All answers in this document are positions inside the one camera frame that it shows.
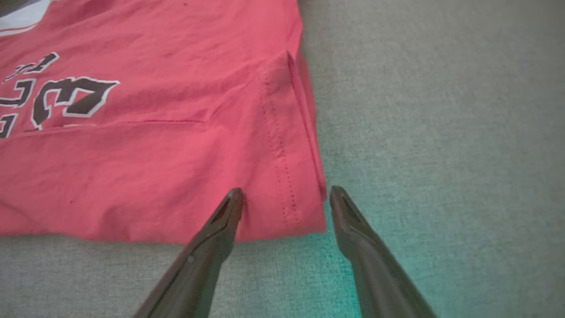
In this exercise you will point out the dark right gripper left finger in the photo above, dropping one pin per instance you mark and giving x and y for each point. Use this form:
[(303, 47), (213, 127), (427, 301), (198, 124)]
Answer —
[(198, 260)]

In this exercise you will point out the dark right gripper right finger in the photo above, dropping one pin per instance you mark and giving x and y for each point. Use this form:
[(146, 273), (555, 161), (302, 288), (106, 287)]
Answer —
[(375, 265)]

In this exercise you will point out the red basketball jersey number 23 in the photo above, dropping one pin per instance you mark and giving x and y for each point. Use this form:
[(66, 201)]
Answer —
[(154, 154)]

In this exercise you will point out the grey fabric sofa seat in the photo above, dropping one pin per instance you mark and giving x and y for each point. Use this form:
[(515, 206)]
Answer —
[(441, 132)]

